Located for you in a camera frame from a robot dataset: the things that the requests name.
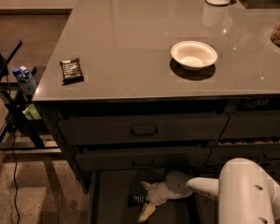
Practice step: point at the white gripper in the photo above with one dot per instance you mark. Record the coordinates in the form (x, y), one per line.
(158, 194)

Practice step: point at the blue rxbar blueberry wrapper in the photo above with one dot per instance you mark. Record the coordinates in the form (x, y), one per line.
(135, 200)

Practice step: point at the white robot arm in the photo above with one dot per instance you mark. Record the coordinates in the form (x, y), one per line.
(245, 193)

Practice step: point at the open bottom left drawer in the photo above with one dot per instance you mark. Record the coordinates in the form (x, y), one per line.
(109, 200)

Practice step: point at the middle left drawer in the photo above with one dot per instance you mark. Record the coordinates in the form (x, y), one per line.
(141, 158)

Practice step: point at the top left drawer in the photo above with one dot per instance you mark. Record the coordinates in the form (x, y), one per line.
(141, 129)

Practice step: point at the top right drawer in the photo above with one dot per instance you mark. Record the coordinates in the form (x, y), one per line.
(252, 124)

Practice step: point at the middle right drawer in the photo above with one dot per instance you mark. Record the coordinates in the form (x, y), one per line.
(263, 154)

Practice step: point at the bottom right drawer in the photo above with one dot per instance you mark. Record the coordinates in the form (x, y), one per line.
(214, 171)

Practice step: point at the snack bag in drawer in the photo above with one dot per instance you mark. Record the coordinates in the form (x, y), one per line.
(258, 104)

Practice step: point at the dark snack bar on counter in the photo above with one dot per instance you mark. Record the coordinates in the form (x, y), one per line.
(71, 71)

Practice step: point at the green packet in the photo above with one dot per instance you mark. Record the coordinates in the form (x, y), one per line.
(31, 113)

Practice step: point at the white bowl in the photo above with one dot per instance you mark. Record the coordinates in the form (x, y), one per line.
(193, 55)

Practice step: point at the black side table stand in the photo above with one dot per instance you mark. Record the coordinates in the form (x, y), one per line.
(14, 101)

